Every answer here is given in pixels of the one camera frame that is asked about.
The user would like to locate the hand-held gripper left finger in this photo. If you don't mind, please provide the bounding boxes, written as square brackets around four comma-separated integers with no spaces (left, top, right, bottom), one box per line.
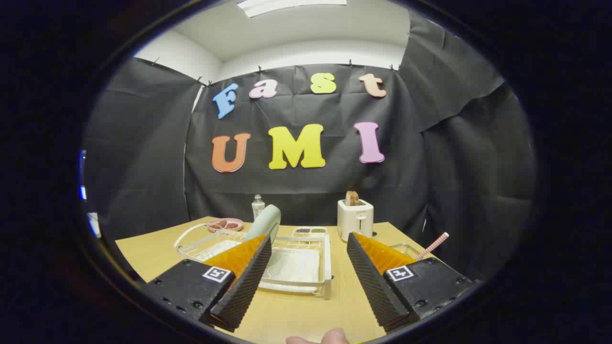
[141,233,273,333]

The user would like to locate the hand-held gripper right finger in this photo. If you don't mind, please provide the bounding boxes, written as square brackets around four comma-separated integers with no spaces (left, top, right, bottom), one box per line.
[346,232,475,333]

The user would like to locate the metal wire basket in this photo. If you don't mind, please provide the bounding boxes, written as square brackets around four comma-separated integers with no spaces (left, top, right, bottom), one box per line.
[390,243,424,261]

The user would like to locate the white wire dish rack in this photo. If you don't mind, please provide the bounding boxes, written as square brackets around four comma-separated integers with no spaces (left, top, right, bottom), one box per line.
[173,224,333,301]

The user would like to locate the pink checked handle spoon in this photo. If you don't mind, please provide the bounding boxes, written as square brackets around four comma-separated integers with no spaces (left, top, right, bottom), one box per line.
[415,232,450,261]

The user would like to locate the pale green plate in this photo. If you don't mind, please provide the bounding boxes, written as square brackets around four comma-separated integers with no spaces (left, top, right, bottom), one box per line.
[245,204,282,244]

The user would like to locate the pink oval plate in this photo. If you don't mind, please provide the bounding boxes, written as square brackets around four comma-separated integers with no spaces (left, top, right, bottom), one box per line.
[207,218,244,233]

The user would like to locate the white drip tray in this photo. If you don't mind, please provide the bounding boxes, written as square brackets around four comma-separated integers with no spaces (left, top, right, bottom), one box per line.
[191,239,321,292]

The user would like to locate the white toaster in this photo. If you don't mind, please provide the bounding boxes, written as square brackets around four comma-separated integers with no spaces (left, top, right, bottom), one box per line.
[337,198,374,242]

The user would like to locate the white divided tray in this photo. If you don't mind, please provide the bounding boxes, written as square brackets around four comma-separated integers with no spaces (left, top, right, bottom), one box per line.
[292,226,328,238]

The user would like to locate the black backdrop cloth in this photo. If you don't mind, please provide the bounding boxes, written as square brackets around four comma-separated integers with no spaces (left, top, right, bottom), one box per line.
[84,10,536,282]

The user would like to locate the ceiling light panel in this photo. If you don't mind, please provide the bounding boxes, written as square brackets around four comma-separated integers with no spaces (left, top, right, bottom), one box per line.
[238,0,348,19]

